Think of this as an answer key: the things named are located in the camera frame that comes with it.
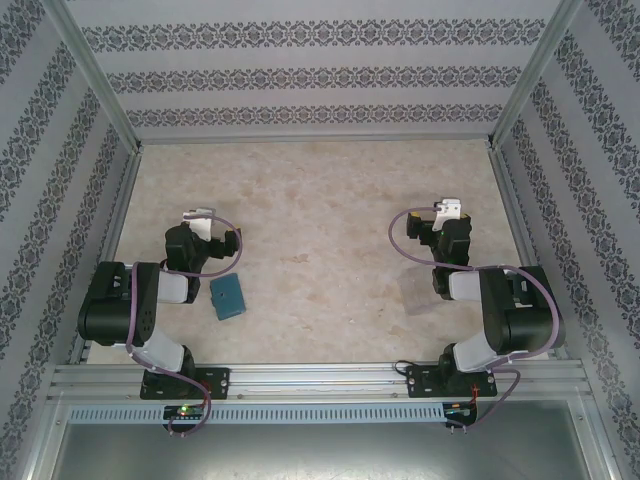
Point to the teal card holder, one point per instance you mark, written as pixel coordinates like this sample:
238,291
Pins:
227,297

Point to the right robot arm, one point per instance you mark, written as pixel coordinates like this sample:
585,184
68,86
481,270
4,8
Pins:
525,310

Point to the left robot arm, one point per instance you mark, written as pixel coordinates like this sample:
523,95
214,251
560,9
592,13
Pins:
105,300

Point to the right controller board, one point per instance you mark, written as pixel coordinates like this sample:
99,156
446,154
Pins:
457,408

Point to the controller board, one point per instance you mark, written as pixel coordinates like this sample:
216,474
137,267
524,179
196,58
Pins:
185,411
457,408

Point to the left controller board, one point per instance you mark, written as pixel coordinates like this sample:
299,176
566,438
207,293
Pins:
185,411

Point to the grey metal panel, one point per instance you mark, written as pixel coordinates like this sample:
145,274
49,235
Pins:
320,450

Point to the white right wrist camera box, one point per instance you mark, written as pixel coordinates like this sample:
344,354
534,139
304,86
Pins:
447,212

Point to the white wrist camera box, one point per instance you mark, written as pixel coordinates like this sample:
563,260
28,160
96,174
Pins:
200,222
447,212

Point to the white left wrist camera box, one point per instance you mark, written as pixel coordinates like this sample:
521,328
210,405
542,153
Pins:
200,222

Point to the aluminium table side rail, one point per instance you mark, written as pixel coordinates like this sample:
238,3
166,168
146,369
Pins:
512,200
121,200

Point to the aluminium frame cross beam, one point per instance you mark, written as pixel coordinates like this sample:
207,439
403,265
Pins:
315,138

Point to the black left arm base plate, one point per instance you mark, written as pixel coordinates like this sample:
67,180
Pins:
217,380

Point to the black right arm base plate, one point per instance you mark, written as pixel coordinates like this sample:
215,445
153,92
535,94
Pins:
420,382

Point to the aluminium frame post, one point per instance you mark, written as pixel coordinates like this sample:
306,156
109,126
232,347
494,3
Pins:
527,80
101,80

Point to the aluminium mounting rail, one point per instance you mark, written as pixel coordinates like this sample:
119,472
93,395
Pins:
320,382

